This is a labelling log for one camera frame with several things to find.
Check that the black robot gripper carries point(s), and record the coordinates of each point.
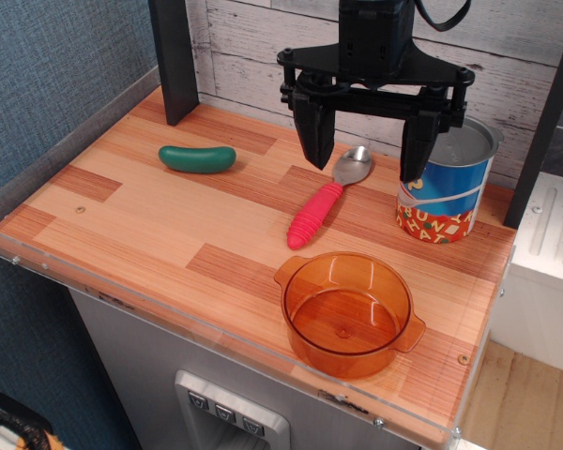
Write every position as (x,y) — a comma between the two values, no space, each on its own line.
(376,69)

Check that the orange transparent plastic bowl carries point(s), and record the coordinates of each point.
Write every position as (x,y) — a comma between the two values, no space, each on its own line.
(347,314)

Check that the alphabet soup can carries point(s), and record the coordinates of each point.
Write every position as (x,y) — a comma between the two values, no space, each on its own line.
(441,207)

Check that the green toy cucumber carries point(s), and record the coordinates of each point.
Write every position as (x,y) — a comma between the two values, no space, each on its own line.
(198,160)

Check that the white toy appliance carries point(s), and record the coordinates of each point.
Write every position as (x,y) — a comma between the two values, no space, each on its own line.
(528,314)

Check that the grey toy fridge cabinet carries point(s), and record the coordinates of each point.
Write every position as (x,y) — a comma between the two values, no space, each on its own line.
(142,359)

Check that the silver dispenser button panel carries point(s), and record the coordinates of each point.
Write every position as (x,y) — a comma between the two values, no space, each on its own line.
(217,418)

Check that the clear acrylic table guard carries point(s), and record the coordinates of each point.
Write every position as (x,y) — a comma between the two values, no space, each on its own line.
(197,253)

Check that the pink handled metal spoon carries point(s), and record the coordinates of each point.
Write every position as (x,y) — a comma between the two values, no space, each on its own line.
(352,167)

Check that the dark right vertical post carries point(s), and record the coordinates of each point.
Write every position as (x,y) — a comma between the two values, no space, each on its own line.
(537,151)

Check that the dark grey vertical post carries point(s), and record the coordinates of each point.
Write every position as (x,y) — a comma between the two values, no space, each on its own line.
(171,34)

